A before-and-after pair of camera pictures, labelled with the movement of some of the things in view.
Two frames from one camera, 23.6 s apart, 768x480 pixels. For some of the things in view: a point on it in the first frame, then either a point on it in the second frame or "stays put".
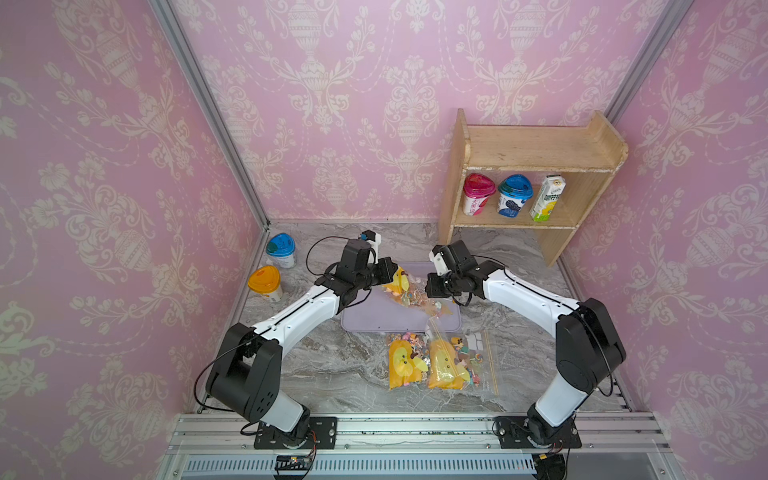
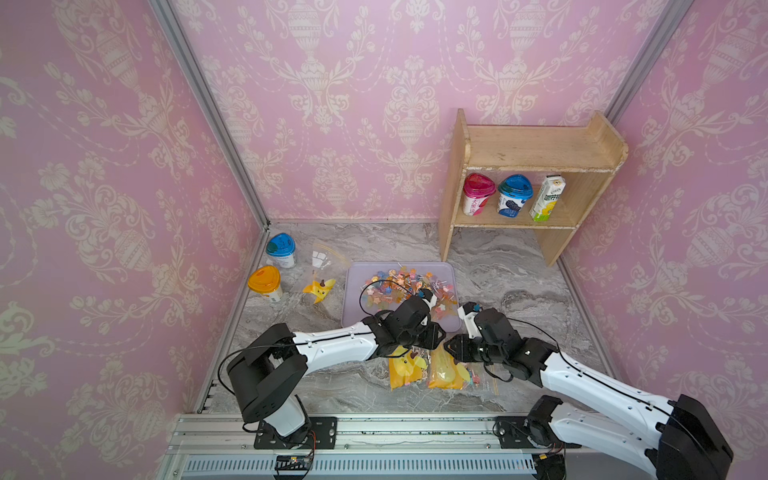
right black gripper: (432, 286) → (461, 348)
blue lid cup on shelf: (513, 191) stays put
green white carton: (546, 198) stays put
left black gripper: (387, 275) → (434, 330)
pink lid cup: (477, 188) stays put
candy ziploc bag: (408, 358) stays put
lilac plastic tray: (376, 311) stays put
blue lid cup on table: (281, 249) stays put
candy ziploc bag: (412, 291) → (325, 279)
